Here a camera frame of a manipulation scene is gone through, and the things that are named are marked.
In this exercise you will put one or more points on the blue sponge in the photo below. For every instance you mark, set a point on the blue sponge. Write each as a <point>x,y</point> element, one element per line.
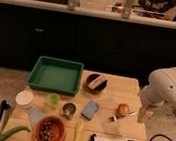
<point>90,109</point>

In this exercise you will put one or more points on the white round container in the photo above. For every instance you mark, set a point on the white round container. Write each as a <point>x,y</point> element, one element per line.
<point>24,99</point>

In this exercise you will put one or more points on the green cucumber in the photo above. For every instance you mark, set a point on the green cucumber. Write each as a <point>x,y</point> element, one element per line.
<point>12,131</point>

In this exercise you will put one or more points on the small black clip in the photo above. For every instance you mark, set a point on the small black clip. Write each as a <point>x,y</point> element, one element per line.
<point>113,118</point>

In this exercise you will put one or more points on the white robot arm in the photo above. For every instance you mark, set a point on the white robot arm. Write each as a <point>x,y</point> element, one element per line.
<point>161,88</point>

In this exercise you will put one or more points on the green plastic cup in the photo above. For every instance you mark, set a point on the green plastic cup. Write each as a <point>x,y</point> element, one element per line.
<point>52,100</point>

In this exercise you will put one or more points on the orange bowl with beans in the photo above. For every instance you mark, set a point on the orange bowl with beans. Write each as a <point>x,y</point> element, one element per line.
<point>50,128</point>

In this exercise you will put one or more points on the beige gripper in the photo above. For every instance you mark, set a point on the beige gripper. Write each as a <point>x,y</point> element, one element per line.
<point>144,115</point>

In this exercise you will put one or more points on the clear plastic bag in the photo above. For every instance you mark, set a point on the clear plastic bag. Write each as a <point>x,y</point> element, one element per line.
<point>35,115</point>

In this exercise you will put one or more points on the green plastic tray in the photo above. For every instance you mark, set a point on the green plastic tray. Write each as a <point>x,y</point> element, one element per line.
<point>56,75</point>

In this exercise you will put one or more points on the tan sponge block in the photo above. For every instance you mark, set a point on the tan sponge block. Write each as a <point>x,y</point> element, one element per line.
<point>96,82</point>

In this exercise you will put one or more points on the red apple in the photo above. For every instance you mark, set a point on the red apple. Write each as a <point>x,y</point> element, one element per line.
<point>123,109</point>

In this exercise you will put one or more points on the small metal cup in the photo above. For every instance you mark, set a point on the small metal cup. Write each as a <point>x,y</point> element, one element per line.
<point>69,110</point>

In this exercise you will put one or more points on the dark brown bowl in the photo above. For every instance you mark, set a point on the dark brown bowl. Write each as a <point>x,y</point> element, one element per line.
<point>97,90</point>

